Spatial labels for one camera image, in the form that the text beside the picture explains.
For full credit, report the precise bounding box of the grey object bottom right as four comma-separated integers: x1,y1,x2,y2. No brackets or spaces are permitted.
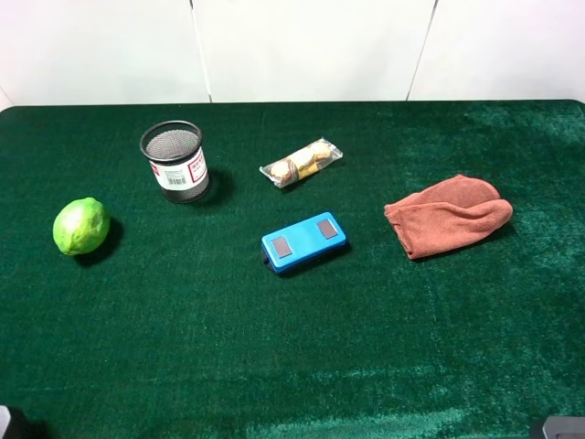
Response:
529,416,585,439

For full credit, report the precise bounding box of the green lime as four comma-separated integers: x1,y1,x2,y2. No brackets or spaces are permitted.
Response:
52,197,111,256

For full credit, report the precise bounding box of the wrapped snack packet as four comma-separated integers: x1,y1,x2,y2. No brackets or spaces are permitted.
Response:
260,138,344,188

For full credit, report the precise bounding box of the green velvet table cloth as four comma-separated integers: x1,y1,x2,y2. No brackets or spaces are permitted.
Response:
1,101,584,438

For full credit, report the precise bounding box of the folded orange cloth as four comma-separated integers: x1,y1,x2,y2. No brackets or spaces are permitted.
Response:
384,175,513,260

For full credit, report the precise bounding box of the blue whiteboard eraser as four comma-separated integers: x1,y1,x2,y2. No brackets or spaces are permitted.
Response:
261,211,347,274

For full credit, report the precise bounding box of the black mesh pen cup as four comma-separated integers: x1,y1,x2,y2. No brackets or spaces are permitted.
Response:
140,121,211,204

